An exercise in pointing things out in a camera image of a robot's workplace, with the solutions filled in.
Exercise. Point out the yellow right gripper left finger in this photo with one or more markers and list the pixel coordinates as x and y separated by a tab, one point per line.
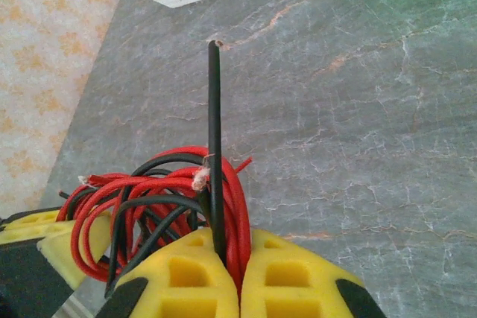
186	292

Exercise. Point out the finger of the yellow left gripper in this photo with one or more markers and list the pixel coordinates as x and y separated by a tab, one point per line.
59	251
30	225

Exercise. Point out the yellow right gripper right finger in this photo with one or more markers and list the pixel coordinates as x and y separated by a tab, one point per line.
298	295

